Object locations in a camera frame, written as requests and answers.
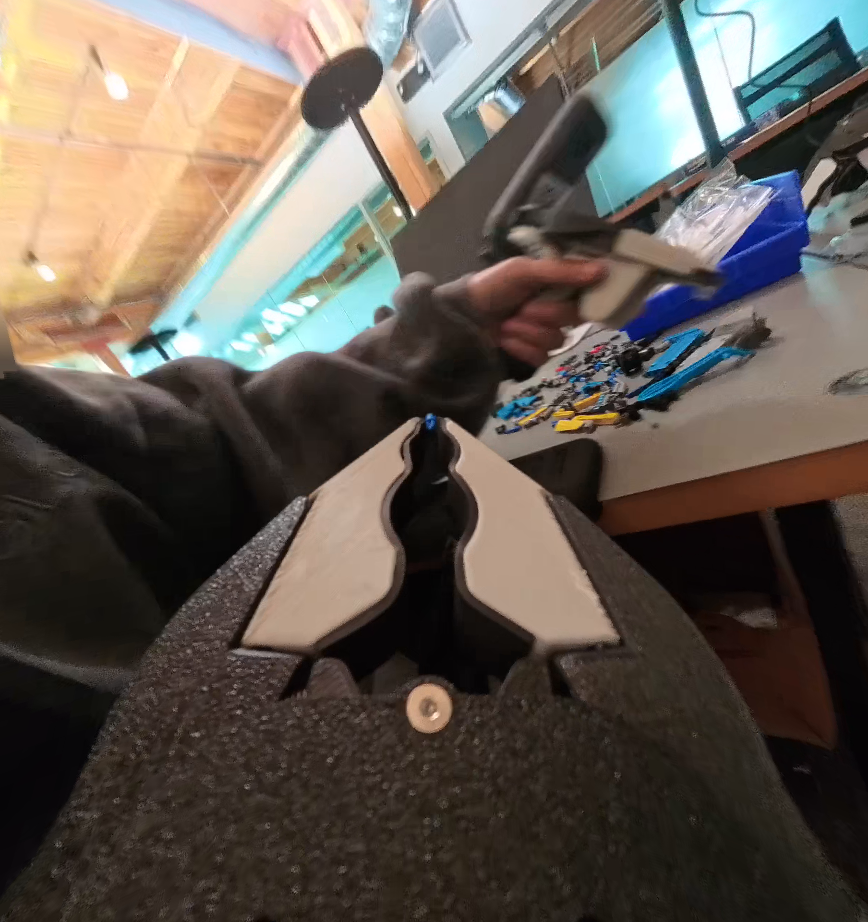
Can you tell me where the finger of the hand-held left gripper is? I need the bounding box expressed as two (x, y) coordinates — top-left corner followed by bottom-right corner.
(616, 232), (724, 289)

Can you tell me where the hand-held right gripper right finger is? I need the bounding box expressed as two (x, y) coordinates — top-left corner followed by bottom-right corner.
(441, 420), (621, 658)

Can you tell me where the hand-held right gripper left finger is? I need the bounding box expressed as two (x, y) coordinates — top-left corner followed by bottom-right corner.
(241, 418), (424, 681)

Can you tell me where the person's left forearm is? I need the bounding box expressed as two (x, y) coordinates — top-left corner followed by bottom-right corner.
(128, 272), (510, 520)

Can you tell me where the person's left hand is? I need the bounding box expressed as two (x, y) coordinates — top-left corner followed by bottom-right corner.
(469, 255), (609, 364)

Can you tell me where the bundle of clear plastic bags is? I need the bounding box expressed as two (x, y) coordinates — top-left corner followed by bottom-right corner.
(653, 167), (775, 264)

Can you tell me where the blue storage bin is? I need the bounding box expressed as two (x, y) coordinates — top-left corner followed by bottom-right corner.
(621, 169), (811, 341)

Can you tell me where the black partition panel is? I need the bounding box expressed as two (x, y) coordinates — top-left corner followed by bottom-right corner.
(391, 75), (601, 285)

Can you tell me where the pile of small building pieces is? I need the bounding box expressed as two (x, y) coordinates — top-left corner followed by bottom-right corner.
(493, 310), (775, 438)

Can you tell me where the black and white device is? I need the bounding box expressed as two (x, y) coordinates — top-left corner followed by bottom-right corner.
(801, 94), (868, 217)

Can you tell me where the black round pendant lamp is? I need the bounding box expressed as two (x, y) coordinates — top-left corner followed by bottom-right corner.
(299, 45), (417, 220)

